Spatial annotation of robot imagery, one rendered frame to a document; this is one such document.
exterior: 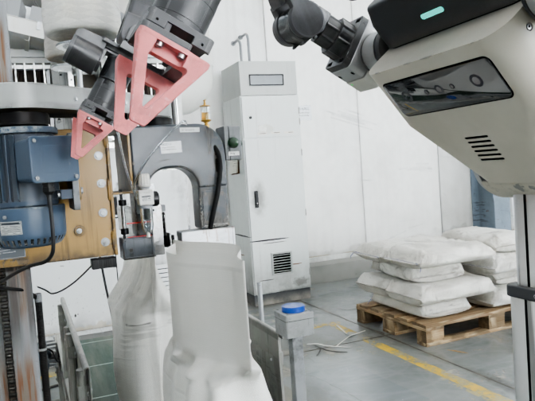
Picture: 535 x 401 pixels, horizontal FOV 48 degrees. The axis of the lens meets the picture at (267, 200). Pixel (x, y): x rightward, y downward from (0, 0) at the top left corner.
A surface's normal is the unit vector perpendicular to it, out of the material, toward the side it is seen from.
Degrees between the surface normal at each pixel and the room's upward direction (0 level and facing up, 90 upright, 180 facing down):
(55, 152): 90
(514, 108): 130
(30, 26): 90
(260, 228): 90
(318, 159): 90
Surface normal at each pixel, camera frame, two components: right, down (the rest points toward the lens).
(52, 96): 0.87, -0.04
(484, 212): -0.92, 0.08
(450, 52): -0.66, 0.71
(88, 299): 0.38, 0.02
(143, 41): 0.21, 0.35
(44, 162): 0.73, -0.02
